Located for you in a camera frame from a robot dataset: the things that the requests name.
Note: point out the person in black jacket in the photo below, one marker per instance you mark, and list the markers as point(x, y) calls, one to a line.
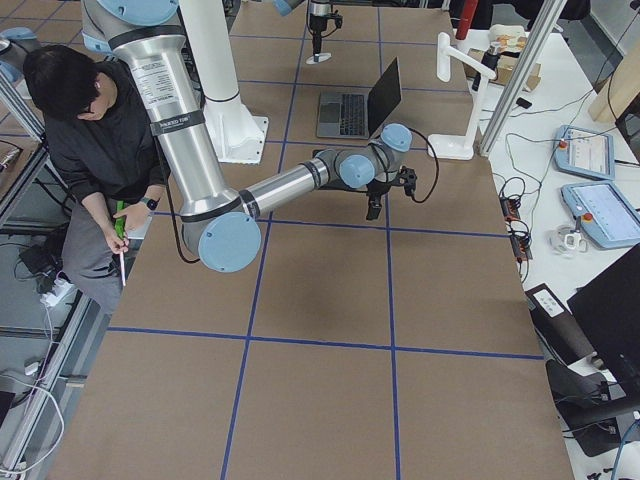
point(100, 143)

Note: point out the far blue teach pendant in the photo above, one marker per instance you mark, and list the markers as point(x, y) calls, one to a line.
point(585, 153)

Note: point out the green handheld tool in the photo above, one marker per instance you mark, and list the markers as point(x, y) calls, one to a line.
point(119, 223)

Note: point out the near blue teach pendant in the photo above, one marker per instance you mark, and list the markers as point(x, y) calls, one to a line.
point(605, 215)

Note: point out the blue teach pendant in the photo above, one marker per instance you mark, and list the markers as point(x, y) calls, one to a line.
point(605, 215)
point(585, 153)

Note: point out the right aluminium frame post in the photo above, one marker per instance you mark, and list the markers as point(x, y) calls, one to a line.
point(541, 29)

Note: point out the brown cardboard box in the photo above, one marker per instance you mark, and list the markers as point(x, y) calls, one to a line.
point(505, 68)

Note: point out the black thermos bottle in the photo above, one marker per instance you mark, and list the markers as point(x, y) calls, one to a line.
point(490, 59)

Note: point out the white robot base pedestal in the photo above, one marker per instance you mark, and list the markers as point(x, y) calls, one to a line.
point(237, 136)

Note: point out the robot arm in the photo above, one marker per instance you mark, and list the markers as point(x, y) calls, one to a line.
point(180, 58)
point(318, 15)

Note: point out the grey laptop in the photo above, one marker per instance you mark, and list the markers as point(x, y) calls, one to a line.
point(352, 115)

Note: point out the black monitor on stand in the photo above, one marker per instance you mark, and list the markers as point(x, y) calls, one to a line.
point(607, 312)

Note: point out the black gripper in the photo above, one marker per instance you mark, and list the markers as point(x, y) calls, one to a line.
point(376, 190)
point(320, 23)

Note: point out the red object at edge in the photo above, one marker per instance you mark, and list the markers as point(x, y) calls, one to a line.
point(465, 18)

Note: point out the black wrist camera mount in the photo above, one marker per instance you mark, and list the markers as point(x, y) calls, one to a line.
point(407, 178)

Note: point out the white tape dispenser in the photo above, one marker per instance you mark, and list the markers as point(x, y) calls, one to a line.
point(567, 241)

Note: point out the black mouse pad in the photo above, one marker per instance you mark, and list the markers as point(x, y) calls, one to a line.
point(347, 169)

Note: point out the white power strip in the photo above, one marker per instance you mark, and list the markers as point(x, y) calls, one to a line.
point(61, 288)

